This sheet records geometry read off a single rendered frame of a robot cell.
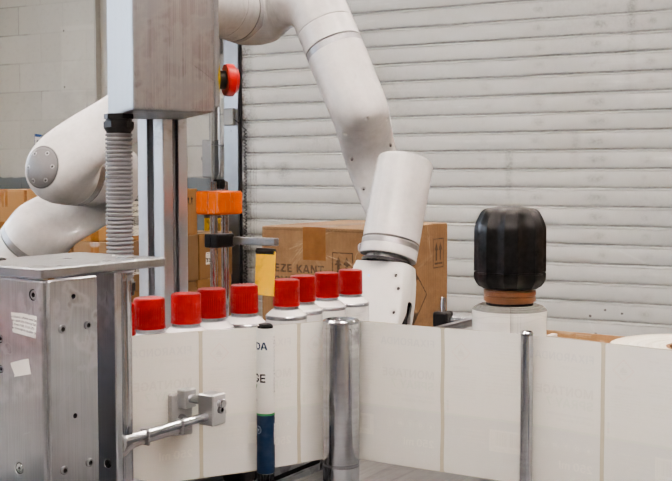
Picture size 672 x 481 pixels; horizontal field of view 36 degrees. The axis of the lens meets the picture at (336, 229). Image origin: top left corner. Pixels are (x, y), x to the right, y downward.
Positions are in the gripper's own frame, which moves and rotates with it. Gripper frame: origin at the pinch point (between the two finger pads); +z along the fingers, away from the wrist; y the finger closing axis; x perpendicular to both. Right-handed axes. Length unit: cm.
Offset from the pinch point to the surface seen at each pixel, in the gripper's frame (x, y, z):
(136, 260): -64, 15, 2
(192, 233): 276, -293, -96
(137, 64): -52, -4, -23
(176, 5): -51, -2, -30
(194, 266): 284, -293, -80
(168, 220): -33.2, -12.3, -10.9
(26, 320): -72, 13, 9
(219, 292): -36.3, 1.0, -1.6
